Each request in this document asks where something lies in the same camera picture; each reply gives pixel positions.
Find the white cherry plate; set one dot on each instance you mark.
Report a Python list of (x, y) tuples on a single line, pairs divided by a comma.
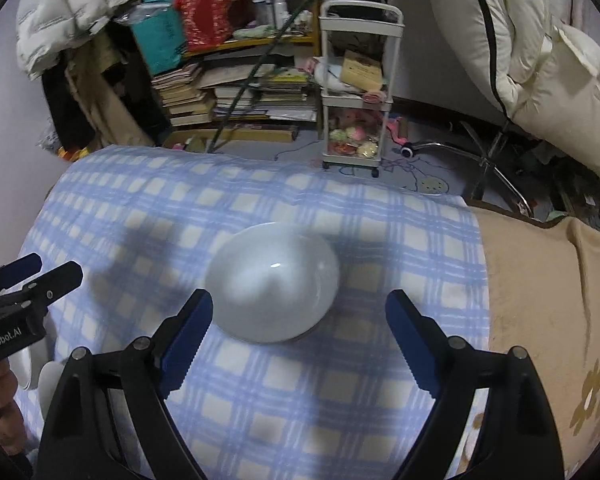
[(35, 370)]

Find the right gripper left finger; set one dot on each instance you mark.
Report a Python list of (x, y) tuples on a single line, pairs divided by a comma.
[(79, 439)]

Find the teal shopping bag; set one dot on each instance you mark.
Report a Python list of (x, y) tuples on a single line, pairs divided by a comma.
[(158, 31)]

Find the red patterned gift bag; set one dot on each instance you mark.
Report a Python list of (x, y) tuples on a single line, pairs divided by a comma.
[(206, 23)]

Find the stack of books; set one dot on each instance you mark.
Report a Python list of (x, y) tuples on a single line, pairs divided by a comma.
[(182, 98)]

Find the cream office chair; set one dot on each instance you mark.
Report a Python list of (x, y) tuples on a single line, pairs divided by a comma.
[(542, 74)]

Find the white rolling cart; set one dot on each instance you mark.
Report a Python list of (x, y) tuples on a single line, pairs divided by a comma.
[(360, 43)]

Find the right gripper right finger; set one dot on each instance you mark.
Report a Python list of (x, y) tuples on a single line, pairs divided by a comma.
[(518, 438)]

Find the large white bowl orange band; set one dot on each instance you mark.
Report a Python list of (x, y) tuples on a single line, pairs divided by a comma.
[(272, 282)]

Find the beige flower blanket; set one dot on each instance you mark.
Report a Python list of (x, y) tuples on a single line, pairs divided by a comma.
[(544, 295)]

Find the person left hand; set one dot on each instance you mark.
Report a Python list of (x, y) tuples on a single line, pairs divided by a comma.
[(12, 430)]

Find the wooden bookshelf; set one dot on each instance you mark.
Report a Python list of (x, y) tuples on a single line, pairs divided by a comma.
[(260, 76)]

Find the white puffer jacket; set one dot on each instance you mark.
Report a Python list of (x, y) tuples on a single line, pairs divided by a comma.
[(45, 28)]

